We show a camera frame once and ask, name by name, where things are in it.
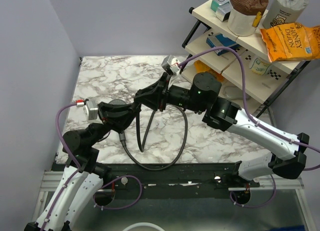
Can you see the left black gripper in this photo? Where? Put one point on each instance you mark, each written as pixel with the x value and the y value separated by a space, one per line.
pixel 116 116

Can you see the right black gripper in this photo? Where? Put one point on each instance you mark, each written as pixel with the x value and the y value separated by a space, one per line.
pixel 156 96

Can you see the black T-shaped fitting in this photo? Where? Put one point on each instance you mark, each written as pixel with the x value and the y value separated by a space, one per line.
pixel 137 107

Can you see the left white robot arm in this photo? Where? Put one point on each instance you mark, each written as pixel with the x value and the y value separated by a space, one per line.
pixel 83 176

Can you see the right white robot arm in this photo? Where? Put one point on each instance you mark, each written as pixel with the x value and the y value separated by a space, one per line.
pixel 286 158

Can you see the orange snack bag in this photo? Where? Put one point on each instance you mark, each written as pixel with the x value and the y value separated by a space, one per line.
pixel 203 68

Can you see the blue box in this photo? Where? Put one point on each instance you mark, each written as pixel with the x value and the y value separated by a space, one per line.
pixel 219 40

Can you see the teal small box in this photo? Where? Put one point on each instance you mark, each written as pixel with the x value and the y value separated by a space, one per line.
pixel 215 4

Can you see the silver small box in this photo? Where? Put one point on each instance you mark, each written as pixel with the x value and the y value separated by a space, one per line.
pixel 223 12

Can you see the white round rim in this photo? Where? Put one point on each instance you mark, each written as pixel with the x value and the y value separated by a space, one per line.
pixel 143 224

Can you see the yellow clip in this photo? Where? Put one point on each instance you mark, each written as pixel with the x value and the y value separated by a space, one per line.
pixel 257 19

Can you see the white cup brown lid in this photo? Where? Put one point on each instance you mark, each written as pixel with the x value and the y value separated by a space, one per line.
pixel 242 14

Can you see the orange honey dijon bag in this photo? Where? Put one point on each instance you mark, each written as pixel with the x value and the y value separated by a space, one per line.
pixel 292 42

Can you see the grey cylindrical canister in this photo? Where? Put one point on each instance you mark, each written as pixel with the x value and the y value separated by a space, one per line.
pixel 284 12

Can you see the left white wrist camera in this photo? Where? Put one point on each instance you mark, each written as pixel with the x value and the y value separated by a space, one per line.
pixel 90 108

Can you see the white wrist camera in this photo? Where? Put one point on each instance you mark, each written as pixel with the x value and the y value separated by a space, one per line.
pixel 170 65
pixel 90 108

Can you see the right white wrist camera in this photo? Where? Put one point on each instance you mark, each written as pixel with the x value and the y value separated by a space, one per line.
pixel 170 65

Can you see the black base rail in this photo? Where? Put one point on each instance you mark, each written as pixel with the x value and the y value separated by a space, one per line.
pixel 180 181

